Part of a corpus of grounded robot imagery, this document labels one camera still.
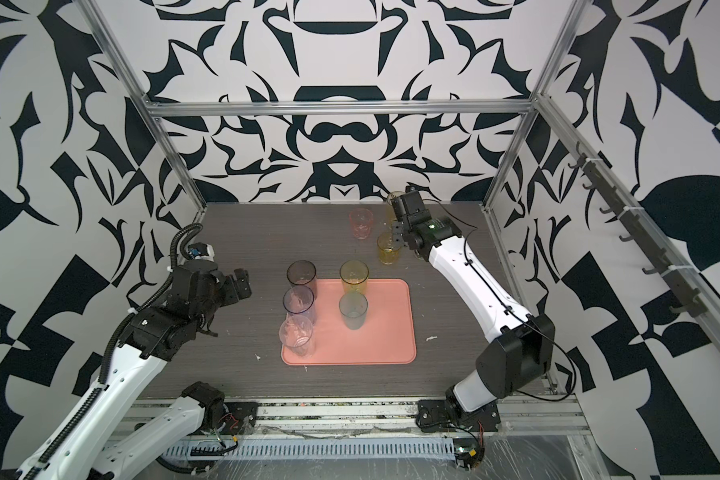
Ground pink glass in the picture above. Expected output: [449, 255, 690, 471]
[349, 208, 374, 240]

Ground green glass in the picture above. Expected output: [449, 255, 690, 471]
[339, 259, 370, 294]

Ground blue glass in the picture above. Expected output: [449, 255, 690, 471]
[282, 285, 317, 325]

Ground teal glass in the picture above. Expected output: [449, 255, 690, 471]
[339, 291, 369, 330]

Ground dark smoky glass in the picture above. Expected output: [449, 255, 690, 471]
[286, 260, 318, 296]

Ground clear glass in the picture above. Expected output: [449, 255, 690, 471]
[279, 315, 316, 358]

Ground pink tray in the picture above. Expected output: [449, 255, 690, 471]
[281, 279, 417, 366]

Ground tall amber glass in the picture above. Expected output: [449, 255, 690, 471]
[385, 191, 398, 228]

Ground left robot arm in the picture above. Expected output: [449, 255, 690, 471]
[0, 259, 252, 479]

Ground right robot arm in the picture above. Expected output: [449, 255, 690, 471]
[389, 188, 562, 429]

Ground short amber glass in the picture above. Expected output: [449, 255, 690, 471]
[376, 232, 401, 265]

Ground small circuit board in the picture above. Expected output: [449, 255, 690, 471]
[453, 436, 485, 471]

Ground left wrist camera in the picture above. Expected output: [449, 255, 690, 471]
[185, 242, 215, 261]

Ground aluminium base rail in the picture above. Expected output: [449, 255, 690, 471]
[119, 395, 589, 439]

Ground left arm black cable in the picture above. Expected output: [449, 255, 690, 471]
[152, 437, 241, 476]

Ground black hook rail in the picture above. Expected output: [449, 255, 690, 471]
[569, 143, 709, 318]

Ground white cable duct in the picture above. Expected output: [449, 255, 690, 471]
[162, 437, 456, 462]

